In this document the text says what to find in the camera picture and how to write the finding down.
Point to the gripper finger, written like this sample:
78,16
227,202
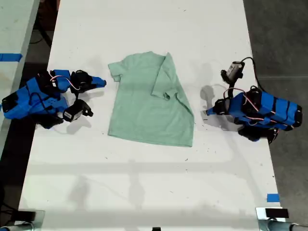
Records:
95,86
212,110
211,113
98,80

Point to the pale green T-shirt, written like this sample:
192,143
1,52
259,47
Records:
144,108

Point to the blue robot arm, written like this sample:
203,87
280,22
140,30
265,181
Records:
36,98
276,108

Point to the long blue tape strip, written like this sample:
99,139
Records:
9,57

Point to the white side table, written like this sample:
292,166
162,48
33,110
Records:
14,24

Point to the small blue tape square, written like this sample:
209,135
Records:
273,197

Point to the small black box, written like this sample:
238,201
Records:
276,213
27,214

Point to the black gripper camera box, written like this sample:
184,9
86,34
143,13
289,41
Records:
73,113
233,70

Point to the metal table clamp bracket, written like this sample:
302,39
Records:
261,221

